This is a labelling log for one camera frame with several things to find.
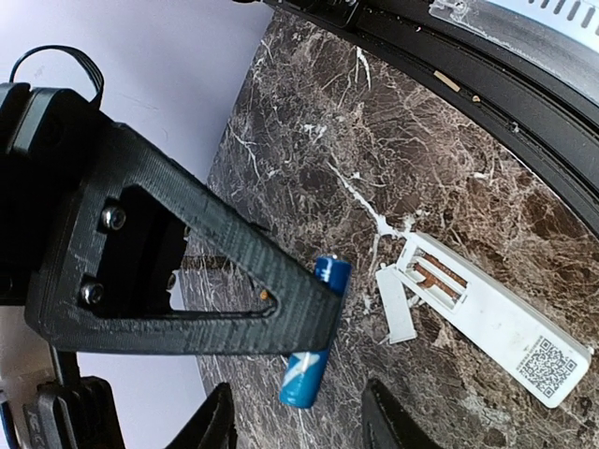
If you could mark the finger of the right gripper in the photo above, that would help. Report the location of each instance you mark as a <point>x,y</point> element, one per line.
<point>147,260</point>

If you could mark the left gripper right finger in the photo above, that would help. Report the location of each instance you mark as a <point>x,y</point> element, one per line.
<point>386,424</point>

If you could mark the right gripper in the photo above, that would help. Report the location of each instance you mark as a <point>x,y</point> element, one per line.
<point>49,140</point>

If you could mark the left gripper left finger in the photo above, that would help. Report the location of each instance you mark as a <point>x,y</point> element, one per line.
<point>213,424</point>

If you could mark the white battery cover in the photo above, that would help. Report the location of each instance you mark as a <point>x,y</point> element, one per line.
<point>397,311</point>

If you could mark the white remote control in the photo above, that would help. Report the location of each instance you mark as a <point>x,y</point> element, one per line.
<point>538,354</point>

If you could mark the black curved table rail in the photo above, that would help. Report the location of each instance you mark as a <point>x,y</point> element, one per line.
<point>549,127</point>

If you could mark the grey slotted cable duct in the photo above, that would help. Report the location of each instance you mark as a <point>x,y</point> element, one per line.
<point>565,15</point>

